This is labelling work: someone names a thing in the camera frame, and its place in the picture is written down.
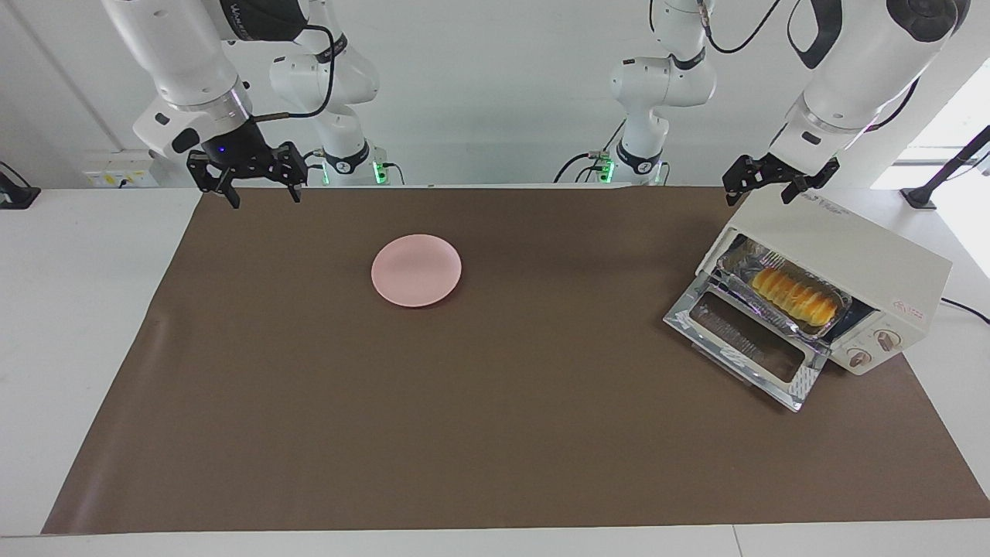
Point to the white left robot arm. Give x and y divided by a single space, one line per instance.
851 85

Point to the sliced golden bread loaf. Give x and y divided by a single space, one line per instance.
797 298

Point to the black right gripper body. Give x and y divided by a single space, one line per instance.
247 162

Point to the black table clamp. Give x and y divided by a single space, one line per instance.
15 197

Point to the small oven knob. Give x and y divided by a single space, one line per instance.
858 358

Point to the aluminium foil tray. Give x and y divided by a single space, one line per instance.
739 267

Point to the brown table mat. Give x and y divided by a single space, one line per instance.
464 433

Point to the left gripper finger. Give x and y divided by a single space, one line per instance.
791 191
735 186

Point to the pink round plate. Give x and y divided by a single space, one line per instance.
418 271

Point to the white wall power socket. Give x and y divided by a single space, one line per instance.
116 170

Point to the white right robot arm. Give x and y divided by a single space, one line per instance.
178 54

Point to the glass oven door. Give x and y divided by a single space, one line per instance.
804 383

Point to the cream toaster oven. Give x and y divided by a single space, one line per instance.
851 240

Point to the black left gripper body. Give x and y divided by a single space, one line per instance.
789 169

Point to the large oven knob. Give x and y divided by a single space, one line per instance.
886 339

